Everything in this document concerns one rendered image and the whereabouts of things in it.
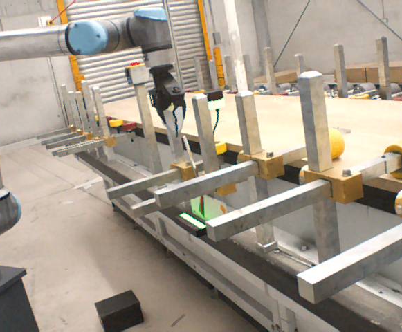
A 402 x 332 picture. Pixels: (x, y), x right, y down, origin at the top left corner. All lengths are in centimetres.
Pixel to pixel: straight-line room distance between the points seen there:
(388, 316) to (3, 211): 133
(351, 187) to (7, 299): 125
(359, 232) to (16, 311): 119
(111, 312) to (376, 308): 151
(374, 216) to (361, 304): 27
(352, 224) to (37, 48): 97
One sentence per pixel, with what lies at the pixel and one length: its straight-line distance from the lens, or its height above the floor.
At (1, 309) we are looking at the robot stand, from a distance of 171.
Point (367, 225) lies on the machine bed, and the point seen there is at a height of 75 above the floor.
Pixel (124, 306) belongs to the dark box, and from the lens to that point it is 226.
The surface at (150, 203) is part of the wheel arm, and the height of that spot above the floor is 86.
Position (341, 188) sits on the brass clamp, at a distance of 87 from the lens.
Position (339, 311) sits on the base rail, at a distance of 100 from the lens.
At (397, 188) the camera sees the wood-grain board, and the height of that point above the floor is 88.
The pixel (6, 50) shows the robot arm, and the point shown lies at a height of 134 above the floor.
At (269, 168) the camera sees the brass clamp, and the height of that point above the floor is 95.
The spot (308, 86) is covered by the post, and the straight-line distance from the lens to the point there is 88.
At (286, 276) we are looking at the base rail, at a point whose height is 69.
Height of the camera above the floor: 125
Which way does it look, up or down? 15 degrees down
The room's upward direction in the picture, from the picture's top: 10 degrees counter-clockwise
